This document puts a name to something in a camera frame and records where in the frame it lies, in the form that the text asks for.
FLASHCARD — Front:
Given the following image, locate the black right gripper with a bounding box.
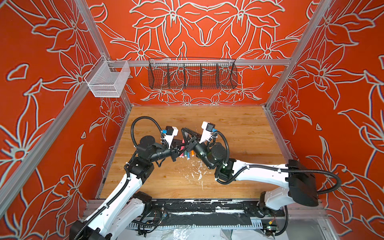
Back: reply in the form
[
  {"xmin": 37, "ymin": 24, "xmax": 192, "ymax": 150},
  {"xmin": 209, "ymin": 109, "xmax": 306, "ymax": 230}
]
[{"xmin": 179, "ymin": 130, "xmax": 216, "ymax": 174}]

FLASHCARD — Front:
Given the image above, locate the pink highlighter pen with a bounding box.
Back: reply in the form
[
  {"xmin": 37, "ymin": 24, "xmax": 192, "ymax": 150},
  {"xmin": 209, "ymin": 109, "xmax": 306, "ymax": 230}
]
[{"xmin": 179, "ymin": 140, "xmax": 186, "ymax": 158}]

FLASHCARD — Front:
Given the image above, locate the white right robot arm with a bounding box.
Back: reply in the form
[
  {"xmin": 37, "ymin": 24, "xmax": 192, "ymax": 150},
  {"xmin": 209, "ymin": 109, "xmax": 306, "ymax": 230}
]
[{"xmin": 181, "ymin": 128, "xmax": 319, "ymax": 211}]

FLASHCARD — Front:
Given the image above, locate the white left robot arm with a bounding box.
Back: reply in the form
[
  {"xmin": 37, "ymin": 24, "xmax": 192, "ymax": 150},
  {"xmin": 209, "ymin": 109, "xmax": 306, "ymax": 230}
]
[{"xmin": 69, "ymin": 136, "xmax": 183, "ymax": 240}]

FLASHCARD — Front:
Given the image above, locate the white mesh basket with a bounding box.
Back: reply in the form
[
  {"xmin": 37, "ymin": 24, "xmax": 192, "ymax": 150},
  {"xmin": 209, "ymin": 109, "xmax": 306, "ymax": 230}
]
[{"xmin": 85, "ymin": 56, "xmax": 131, "ymax": 98}]

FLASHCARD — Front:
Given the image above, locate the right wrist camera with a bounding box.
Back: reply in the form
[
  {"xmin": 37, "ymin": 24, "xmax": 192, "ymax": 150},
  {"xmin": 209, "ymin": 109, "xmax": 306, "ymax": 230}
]
[{"xmin": 200, "ymin": 122, "xmax": 215, "ymax": 144}]

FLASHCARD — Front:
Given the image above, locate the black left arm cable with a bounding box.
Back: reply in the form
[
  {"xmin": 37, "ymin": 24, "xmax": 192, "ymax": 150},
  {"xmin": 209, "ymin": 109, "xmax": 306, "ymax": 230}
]
[{"xmin": 130, "ymin": 116, "xmax": 164, "ymax": 149}]

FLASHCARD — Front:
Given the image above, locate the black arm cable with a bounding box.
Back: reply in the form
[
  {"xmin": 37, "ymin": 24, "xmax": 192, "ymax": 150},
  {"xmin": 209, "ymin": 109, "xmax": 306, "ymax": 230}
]
[
  {"xmin": 130, "ymin": 116, "xmax": 164, "ymax": 149},
  {"xmin": 211, "ymin": 130, "xmax": 342, "ymax": 195}
]

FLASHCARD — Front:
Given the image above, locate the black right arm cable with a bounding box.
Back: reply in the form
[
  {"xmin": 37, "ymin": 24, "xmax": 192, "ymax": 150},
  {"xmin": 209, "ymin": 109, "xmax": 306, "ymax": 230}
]
[{"xmin": 211, "ymin": 130, "xmax": 342, "ymax": 195}]

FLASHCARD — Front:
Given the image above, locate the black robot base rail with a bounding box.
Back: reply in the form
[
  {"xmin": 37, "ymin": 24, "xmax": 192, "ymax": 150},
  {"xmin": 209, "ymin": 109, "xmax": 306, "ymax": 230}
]
[{"xmin": 151, "ymin": 199, "xmax": 286, "ymax": 230}]

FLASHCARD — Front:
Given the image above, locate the black wire basket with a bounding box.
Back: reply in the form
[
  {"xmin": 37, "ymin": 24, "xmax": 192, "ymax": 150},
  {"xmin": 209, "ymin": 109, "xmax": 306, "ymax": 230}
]
[{"xmin": 148, "ymin": 57, "xmax": 239, "ymax": 90}]

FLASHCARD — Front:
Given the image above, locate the right aluminium frame post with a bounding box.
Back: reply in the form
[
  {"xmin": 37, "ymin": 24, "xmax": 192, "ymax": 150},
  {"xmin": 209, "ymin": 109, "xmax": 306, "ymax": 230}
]
[{"xmin": 264, "ymin": 0, "xmax": 332, "ymax": 110}]

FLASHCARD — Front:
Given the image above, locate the aluminium corner frame post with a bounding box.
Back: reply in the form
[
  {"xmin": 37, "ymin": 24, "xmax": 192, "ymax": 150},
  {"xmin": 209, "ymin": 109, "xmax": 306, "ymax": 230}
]
[{"xmin": 76, "ymin": 1, "xmax": 132, "ymax": 110}]

